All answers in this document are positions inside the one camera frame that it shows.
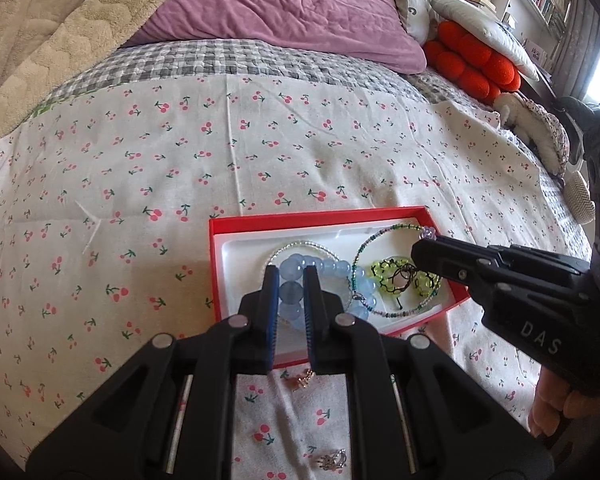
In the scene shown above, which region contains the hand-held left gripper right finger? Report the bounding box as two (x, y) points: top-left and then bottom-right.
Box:
(302, 265), (556, 480)

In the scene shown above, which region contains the green beaded necklace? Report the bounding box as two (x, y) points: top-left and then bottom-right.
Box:
(349, 224), (457, 319)

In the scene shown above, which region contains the silver ornate ring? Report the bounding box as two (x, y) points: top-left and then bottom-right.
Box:
(314, 448), (349, 472)

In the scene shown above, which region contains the beige fleece blanket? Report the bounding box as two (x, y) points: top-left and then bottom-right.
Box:
(0, 0), (222, 173)

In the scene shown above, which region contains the beige knitted item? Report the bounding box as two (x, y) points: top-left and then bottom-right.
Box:
(562, 170), (597, 227)

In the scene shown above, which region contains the blue bead bracelet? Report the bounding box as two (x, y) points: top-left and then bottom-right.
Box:
(278, 254), (379, 334)

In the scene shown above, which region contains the red jewelry box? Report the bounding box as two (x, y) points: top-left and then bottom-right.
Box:
(208, 205), (473, 371)

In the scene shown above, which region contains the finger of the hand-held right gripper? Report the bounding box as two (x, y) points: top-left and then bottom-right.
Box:
(411, 251), (532, 312)
(412, 236), (595, 282)

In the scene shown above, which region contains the gold earring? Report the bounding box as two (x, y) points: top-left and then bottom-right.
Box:
(289, 369), (317, 392)

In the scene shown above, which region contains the dark cloth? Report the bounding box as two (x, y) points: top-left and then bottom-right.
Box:
(554, 95), (600, 163)

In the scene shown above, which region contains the clear small bead bracelet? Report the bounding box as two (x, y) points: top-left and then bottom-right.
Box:
(265, 241), (353, 332)

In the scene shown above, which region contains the grey curtain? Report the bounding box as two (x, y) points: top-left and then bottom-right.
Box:
(550, 0), (600, 98)

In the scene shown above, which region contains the purple duvet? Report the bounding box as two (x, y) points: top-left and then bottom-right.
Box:
(120, 0), (429, 74)

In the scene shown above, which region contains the white printed pillow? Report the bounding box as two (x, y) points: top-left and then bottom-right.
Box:
(384, 0), (434, 44)

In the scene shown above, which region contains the white fluffy plush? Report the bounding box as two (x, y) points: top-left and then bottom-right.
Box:
(494, 92), (572, 172)

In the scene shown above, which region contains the yellow-green black bead bracelet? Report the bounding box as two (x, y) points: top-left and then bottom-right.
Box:
(371, 256), (442, 302)

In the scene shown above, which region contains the cherry print cloth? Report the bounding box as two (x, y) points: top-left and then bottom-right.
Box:
(0, 72), (553, 480)

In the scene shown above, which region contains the grey white pillow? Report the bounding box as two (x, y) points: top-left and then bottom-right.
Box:
(429, 0), (541, 82)

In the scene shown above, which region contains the person's right hand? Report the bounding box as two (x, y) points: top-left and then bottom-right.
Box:
(535, 366), (600, 441)

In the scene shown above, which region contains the red bobble cushion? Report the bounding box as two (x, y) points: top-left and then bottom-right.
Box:
(422, 20), (524, 106)

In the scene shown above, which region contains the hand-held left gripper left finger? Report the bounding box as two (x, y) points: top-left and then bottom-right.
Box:
(25, 265), (282, 480)

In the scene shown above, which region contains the dark bedside table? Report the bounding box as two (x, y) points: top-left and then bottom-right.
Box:
(519, 69), (567, 107)

